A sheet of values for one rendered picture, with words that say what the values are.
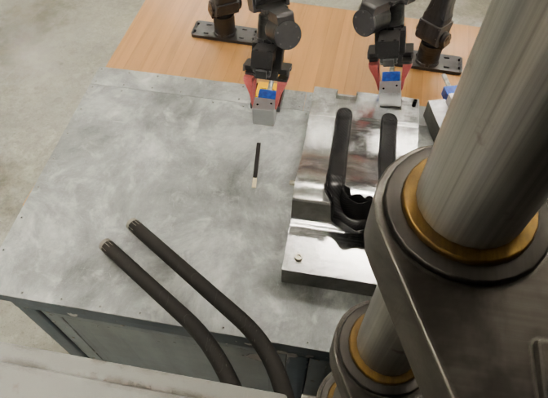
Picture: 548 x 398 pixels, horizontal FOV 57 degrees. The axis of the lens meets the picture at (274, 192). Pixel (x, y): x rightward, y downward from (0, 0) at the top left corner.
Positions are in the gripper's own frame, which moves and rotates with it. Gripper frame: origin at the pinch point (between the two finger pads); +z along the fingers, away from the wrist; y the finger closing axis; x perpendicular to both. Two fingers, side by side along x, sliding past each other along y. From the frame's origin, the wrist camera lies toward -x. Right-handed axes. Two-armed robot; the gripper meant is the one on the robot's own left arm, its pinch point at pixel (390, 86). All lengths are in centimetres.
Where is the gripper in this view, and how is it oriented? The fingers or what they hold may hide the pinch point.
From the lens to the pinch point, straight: 125.3
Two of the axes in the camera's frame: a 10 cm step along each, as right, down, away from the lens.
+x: 2.3, -5.6, 7.9
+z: 1.2, 8.3, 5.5
